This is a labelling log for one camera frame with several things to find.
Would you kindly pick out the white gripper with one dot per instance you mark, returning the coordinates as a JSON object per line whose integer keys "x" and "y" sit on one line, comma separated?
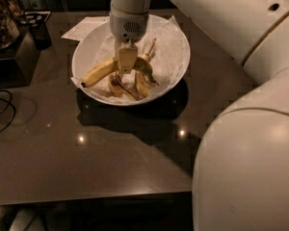
{"x": 129, "y": 28}

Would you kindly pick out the large yellow banana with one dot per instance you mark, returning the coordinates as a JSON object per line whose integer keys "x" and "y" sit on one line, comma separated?
{"x": 102, "y": 70}

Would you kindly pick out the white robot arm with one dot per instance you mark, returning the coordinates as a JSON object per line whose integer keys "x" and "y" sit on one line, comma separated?
{"x": 241, "y": 173}

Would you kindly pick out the small yellow banana right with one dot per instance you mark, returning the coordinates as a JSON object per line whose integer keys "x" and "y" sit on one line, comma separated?
{"x": 144, "y": 80}

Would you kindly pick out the small brown banana left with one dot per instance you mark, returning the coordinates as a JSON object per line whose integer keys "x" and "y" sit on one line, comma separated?
{"x": 118, "y": 89}

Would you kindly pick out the white bowl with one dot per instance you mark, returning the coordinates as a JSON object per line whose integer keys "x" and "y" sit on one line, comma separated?
{"x": 83, "y": 55}

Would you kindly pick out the white paper liner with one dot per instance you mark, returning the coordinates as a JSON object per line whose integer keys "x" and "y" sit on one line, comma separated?
{"x": 167, "y": 52}

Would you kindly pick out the white paper sheet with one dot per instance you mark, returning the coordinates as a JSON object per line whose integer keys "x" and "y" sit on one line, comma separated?
{"x": 85, "y": 26}

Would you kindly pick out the black cup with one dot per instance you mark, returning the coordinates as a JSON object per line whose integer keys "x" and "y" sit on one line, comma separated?
{"x": 37, "y": 24}

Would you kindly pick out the dark box stand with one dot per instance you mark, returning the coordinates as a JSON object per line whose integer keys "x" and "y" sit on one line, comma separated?
{"x": 18, "y": 62}

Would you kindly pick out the glass jar with contents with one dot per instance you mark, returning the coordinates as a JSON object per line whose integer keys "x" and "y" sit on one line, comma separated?
{"x": 9, "y": 30}

